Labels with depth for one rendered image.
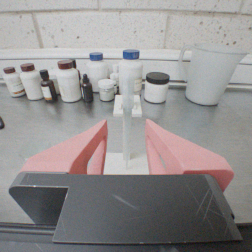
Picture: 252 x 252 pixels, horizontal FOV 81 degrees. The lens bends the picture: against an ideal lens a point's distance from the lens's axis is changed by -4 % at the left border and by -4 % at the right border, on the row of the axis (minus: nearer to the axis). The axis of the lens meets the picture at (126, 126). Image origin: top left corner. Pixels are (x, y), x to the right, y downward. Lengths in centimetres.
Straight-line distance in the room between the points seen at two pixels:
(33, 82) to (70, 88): 11
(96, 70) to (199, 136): 34
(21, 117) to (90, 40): 34
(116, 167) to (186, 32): 50
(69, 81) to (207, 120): 37
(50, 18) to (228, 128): 62
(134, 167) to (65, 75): 30
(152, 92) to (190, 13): 30
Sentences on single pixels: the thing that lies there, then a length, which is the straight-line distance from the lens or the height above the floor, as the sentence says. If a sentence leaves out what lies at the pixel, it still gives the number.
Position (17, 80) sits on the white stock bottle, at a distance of 58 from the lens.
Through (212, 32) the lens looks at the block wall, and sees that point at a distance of 65.
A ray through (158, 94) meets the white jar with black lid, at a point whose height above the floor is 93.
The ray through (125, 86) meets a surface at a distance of 16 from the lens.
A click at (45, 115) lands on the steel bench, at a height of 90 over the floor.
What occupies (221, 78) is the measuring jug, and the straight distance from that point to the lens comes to 47.
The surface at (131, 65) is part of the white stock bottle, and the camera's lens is 44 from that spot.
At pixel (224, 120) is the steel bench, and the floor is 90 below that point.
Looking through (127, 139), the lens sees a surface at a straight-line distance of 21.
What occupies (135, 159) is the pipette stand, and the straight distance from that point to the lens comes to 27.
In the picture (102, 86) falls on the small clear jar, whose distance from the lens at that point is 44.
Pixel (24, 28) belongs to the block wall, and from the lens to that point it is 70.
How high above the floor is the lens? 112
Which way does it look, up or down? 37 degrees down
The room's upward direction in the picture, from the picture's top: 1 degrees clockwise
